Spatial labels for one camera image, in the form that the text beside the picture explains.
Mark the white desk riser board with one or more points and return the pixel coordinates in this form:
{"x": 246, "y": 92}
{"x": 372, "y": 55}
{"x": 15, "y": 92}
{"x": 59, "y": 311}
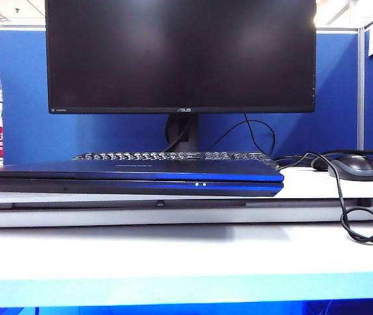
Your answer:
{"x": 310, "y": 187}

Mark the black grey computer mouse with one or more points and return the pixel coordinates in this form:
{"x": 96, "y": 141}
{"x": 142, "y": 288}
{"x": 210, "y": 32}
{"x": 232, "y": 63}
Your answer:
{"x": 355, "y": 167}

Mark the black desktop keyboard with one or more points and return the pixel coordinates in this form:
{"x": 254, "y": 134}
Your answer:
{"x": 173, "y": 155}

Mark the black Hasee laptop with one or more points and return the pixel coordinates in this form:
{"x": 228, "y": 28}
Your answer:
{"x": 107, "y": 177}

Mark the grey partition post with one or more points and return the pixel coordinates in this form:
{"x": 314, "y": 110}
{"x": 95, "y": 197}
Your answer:
{"x": 361, "y": 98}

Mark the black ASUS computer monitor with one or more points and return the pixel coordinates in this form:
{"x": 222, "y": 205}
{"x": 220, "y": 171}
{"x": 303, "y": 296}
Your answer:
{"x": 179, "y": 55}

